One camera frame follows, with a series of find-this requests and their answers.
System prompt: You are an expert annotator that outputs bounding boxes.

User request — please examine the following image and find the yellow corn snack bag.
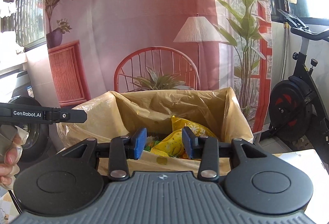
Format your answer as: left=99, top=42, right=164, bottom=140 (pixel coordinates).
left=145, top=116, right=220, bottom=159

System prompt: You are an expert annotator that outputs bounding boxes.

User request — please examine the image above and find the person's left hand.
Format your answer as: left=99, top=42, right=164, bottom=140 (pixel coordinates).
left=1, top=126, right=28, bottom=190

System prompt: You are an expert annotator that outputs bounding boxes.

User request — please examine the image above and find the taped cardboard box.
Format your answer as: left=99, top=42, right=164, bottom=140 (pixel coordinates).
left=56, top=87, right=255, bottom=176

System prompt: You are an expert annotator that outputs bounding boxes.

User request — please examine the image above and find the green snack packet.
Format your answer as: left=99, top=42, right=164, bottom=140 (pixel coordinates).
left=144, top=137, right=161, bottom=152

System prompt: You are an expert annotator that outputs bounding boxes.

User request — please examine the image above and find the washing machine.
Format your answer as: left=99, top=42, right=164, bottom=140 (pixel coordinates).
left=0, top=69, right=59, bottom=163

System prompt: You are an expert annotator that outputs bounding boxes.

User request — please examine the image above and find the black exercise bike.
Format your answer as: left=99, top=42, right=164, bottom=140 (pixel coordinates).
left=262, top=9, right=328, bottom=163

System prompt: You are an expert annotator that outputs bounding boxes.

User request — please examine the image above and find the window with dark frame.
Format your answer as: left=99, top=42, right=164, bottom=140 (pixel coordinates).
left=1, top=0, right=46, bottom=51

